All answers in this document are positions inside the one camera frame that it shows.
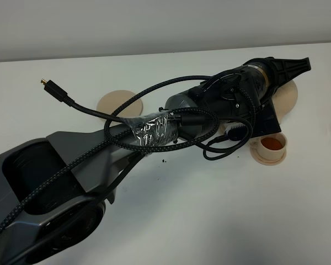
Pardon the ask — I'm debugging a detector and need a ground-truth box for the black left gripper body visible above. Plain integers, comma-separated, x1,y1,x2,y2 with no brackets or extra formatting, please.
187,60,270,119

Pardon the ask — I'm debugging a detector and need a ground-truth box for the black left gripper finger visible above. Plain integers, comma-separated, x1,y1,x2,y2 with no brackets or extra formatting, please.
270,57,311,96

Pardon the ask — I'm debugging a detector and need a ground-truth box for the beige teapot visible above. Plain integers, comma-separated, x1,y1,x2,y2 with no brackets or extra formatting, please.
272,81,298,124

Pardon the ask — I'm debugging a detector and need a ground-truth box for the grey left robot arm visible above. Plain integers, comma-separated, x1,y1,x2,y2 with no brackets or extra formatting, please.
0,57,311,264

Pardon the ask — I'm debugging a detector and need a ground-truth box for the beige teapot saucer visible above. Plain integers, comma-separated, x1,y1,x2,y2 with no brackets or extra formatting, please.
96,90,143,118

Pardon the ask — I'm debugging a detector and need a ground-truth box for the beige front cup saucer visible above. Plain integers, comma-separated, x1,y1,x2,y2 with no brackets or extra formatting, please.
250,148,287,166

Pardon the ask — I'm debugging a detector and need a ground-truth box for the beige front teacup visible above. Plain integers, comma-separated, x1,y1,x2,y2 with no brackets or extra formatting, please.
249,133,287,160

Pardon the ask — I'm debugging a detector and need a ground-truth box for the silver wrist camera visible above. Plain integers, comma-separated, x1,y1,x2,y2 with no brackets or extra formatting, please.
224,123,248,141

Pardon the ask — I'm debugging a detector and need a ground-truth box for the black camera mounting bracket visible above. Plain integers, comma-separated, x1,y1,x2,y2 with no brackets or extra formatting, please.
251,99,281,138

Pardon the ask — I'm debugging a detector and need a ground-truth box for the black braided cable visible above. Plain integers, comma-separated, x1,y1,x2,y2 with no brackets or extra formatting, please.
0,74,261,241

